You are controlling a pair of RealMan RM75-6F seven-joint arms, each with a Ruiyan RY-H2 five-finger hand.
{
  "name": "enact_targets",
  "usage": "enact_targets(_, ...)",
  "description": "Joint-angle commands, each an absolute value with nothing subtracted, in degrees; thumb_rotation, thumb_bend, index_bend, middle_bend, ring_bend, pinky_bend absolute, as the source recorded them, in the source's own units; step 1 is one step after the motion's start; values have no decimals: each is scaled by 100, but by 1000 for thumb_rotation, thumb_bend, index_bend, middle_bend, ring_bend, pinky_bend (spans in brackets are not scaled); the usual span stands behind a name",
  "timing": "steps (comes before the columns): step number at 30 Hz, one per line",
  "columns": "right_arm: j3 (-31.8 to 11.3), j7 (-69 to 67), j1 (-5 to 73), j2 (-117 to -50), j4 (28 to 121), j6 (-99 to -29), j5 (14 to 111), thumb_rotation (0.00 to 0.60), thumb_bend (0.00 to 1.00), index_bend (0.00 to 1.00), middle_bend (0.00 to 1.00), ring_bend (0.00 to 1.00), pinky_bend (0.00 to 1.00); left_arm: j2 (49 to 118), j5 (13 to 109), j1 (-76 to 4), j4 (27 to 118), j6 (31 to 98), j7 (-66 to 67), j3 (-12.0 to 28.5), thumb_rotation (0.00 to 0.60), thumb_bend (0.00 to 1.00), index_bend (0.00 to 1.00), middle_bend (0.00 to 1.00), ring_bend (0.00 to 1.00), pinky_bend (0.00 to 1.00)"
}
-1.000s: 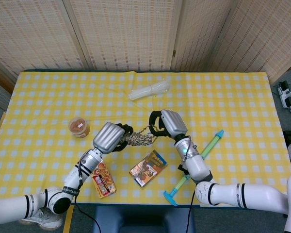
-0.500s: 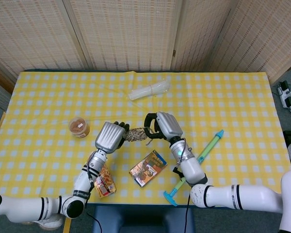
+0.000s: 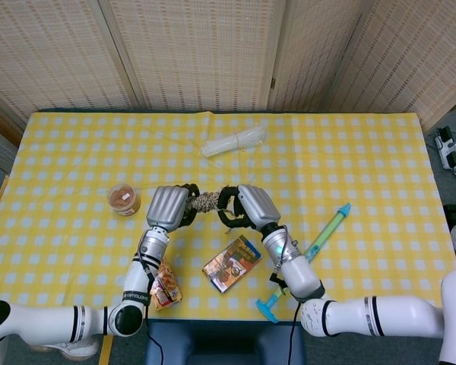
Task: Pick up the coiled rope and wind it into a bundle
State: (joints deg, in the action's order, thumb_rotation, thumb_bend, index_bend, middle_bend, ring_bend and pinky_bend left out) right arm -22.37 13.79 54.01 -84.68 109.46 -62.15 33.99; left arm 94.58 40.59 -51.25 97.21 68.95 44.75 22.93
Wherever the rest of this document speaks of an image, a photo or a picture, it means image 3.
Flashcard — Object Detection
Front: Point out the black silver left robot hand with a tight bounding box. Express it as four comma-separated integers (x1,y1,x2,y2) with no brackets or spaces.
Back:
146,183,201,233

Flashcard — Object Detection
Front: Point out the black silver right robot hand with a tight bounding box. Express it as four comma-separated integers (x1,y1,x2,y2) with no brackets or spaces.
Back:
217,184,282,232

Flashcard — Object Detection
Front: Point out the speckled braided rope bundle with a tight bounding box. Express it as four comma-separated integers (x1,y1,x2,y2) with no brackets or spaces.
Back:
189,191,245,221

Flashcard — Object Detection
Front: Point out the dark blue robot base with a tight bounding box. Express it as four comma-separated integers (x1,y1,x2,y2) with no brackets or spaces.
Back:
146,321,305,365

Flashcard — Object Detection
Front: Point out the clear orange snack jar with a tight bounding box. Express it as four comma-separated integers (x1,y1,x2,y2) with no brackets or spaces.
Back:
106,182,142,217

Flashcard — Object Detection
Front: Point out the orange blue card box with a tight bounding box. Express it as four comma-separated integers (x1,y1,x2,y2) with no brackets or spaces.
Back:
201,234,263,294

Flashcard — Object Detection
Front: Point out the blue green toy water pump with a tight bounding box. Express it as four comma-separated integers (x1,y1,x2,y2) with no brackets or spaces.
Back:
255,202,353,324

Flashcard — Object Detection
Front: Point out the yellow orange curry box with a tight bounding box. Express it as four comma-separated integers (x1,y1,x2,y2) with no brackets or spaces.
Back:
148,255,184,312

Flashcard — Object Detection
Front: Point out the yellow white checkered tablecloth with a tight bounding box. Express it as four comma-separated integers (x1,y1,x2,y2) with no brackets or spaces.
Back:
0,111,456,324

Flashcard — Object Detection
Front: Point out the woven bamboo folding screen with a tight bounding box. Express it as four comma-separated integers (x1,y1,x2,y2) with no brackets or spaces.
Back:
0,0,456,132

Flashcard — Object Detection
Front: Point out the white power strip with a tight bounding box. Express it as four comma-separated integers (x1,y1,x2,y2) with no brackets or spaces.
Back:
435,127,456,171

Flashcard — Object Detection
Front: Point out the white cable tie bundle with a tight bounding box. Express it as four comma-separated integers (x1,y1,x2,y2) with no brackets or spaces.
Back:
200,126,268,157

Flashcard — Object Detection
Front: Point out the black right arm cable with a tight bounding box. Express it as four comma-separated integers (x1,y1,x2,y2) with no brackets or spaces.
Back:
288,303,303,365

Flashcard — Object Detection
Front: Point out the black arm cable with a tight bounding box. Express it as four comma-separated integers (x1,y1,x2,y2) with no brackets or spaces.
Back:
146,322,164,365
288,303,303,365

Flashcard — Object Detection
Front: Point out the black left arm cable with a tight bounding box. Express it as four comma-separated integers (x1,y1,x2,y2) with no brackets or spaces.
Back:
146,322,164,365

